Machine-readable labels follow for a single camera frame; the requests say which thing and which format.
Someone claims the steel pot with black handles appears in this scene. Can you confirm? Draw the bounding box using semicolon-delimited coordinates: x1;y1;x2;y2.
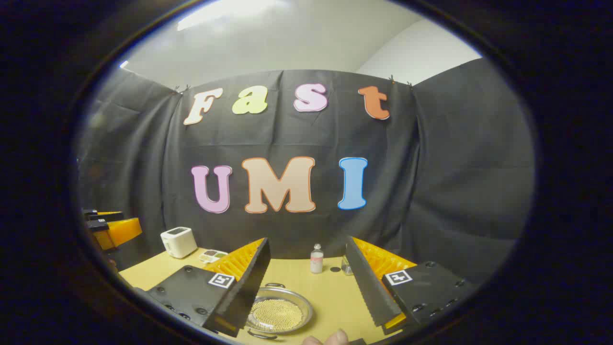
247;283;314;340

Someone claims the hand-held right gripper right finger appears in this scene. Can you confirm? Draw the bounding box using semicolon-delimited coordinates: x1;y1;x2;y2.
345;236;479;336

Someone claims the pile of yellow soybeans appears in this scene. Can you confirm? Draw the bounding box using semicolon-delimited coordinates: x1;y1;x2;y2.
251;299;303;332

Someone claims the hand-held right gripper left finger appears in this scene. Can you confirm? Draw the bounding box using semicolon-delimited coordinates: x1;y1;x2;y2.
144;237;272;337

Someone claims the clear bottle with pink label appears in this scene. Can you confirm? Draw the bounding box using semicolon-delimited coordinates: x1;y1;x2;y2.
310;243;324;274

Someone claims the white toaster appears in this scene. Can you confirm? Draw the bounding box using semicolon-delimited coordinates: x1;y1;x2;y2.
160;227;198;259

